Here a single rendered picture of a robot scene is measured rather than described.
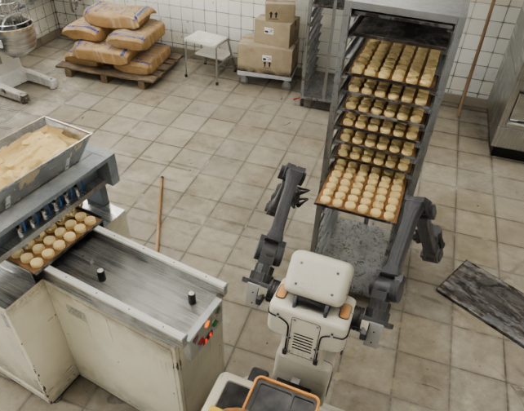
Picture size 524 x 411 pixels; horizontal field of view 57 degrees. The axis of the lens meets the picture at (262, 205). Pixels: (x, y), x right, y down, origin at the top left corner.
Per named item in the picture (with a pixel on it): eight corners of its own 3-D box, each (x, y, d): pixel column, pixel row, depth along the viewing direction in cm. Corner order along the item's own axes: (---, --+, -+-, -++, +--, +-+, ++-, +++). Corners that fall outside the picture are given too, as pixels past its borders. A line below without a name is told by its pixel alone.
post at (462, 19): (381, 301, 293) (467, 17, 184) (376, 299, 293) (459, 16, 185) (382, 298, 295) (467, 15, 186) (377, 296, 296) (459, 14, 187)
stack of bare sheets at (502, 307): (436, 290, 316) (437, 288, 314) (465, 261, 338) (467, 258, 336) (526, 349, 284) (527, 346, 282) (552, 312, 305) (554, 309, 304)
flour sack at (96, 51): (69, 59, 523) (65, 43, 512) (89, 45, 555) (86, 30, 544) (130, 68, 511) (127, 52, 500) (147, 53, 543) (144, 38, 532)
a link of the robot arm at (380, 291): (368, 301, 166) (384, 305, 163) (376, 273, 168) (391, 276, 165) (376, 306, 174) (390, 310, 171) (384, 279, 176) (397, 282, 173)
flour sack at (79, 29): (96, 46, 515) (93, 30, 505) (63, 40, 525) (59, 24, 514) (131, 24, 568) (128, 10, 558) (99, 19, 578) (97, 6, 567)
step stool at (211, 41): (237, 71, 569) (237, 33, 540) (217, 86, 538) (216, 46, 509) (204, 63, 584) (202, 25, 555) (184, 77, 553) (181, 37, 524)
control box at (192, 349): (184, 359, 192) (181, 338, 184) (216, 316, 209) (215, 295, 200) (192, 363, 191) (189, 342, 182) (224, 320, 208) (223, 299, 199)
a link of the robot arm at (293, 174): (288, 152, 191) (312, 161, 192) (281, 165, 204) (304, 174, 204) (255, 256, 176) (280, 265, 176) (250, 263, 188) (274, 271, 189)
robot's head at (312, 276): (341, 311, 155) (353, 266, 155) (280, 290, 160) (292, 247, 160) (344, 306, 168) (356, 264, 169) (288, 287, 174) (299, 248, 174)
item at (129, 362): (81, 383, 258) (37, 269, 201) (124, 336, 281) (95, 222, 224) (188, 448, 233) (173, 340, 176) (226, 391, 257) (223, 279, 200)
